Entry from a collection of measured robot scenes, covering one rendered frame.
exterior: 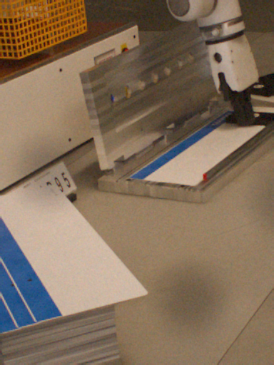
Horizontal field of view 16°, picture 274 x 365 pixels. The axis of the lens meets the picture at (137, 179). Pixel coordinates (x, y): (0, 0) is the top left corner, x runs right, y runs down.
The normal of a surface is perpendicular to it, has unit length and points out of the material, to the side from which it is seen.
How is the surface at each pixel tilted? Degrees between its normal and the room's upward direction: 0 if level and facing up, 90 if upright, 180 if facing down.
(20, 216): 0
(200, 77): 83
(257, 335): 0
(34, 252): 0
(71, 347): 90
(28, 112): 90
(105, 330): 90
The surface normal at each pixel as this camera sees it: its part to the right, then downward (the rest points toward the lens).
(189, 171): -0.10, -0.93
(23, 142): 0.86, 0.10
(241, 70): 0.81, -0.12
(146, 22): -0.45, 0.36
